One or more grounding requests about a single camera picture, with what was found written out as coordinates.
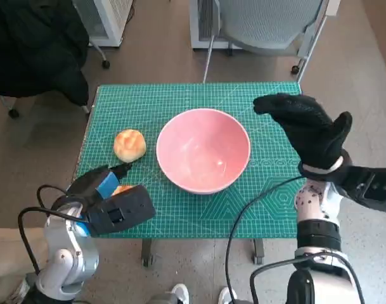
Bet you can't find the white shoe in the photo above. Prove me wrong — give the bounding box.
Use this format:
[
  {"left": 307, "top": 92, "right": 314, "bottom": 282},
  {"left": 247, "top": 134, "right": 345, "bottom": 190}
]
[
  {"left": 170, "top": 284, "right": 190, "bottom": 304},
  {"left": 217, "top": 287, "right": 238, "bottom": 304}
]

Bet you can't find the grey trouser leg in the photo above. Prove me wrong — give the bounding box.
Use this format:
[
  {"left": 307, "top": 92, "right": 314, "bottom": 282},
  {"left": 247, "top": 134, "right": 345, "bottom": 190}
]
[{"left": 150, "top": 293, "right": 178, "bottom": 304}]

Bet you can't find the person in beige trousers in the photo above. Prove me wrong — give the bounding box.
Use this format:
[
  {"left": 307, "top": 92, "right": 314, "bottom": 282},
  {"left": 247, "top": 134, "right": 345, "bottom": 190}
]
[{"left": 0, "top": 227, "right": 48, "bottom": 304}]

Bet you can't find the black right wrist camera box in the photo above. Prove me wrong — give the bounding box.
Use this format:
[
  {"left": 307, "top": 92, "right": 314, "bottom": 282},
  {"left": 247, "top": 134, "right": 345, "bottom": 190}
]
[{"left": 335, "top": 164, "right": 386, "bottom": 215}]

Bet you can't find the pink bowl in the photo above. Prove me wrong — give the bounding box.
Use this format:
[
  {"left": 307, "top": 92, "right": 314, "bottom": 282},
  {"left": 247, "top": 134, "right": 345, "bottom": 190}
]
[{"left": 156, "top": 108, "right": 252, "bottom": 195}]

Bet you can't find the grey swivel chair base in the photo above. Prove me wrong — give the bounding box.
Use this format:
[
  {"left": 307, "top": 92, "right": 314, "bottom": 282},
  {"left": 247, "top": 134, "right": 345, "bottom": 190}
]
[{"left": 0, "top": 42, "right": 112, "bottom": 120}]

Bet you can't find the round toy bread bun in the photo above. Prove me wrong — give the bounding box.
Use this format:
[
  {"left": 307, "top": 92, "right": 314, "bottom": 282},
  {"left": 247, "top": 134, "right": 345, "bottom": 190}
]
[{"left": 113, "top": 129, "right": 147, "bottom": 163}]

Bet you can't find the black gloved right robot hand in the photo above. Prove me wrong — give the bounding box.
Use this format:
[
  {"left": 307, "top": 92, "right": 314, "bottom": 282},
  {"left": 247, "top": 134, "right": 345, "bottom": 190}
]
[{"left": 252, "top": 92, "right": 354, "bottom": 168}]

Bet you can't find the black table foot with caster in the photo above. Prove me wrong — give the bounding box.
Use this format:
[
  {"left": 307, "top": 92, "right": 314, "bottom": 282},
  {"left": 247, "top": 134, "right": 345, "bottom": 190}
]
[
  {"left": 252, "top": 239, "right": 265, "bottom": 265},
  {"left": 141, "top": 239, "right": 153, "bottom": 267}
]

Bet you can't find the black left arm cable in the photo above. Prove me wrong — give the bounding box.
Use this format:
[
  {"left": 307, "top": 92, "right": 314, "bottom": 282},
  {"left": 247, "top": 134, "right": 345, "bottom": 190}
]
[{"left": 17, "top": 185, "right": 82, "bottom": 276}]

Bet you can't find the green cutting mat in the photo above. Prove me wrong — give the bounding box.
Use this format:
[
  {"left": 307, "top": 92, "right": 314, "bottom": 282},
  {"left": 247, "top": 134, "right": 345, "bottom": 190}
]
[{"left": 74, "top": 82, "right": 307, "bottom": 239}]

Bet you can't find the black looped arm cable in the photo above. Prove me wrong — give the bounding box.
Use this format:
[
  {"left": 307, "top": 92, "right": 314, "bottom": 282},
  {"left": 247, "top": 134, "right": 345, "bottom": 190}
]
[{"left": 249, "top": 251, "right": 366, "bottom": 304}]

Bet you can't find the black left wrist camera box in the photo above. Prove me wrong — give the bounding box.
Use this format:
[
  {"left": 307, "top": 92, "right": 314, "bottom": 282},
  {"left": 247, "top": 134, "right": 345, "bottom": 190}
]
[{"left": 86, "top": 185, "right": 157, "bottom": 237}]

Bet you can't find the rectangular toy bread loaf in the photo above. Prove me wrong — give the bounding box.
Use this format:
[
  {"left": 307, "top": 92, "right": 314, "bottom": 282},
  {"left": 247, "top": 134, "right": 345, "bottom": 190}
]
[{"left": 112, "top": 185, "right": 135, "bottom": 196}]

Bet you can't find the long black camera cable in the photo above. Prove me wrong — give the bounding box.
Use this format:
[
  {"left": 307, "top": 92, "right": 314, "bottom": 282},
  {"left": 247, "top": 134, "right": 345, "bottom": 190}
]
[{"left": 224, "top": 175, "right": 307, "bottom": 304}]

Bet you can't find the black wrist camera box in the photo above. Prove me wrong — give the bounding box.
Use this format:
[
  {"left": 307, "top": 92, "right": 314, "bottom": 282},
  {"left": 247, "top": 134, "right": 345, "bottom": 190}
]
[
  {"left": 86, "top": 185, "right": 157, "bottom": 237},
  {"left": 335, "top": 164, "right": 386, "bottom": 215}
]

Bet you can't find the white cabinet with vent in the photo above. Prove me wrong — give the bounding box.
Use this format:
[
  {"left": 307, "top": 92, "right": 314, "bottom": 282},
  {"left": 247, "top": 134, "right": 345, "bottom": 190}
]
[{"left": 190, "top": 0, "right": 243, "bottom": 50}]

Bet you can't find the grey mesh office chair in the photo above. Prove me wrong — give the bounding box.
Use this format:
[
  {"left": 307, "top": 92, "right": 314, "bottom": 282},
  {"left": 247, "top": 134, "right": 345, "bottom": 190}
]
[{"left": 202, "top": 0, "right": 342, "bottom": 84}]

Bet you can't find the white appliance with grille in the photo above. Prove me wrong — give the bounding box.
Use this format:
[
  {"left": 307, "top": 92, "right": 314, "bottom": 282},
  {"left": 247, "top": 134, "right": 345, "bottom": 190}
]
[{"left": 72, "top": 0, "right": 135, "bottom": 48}]

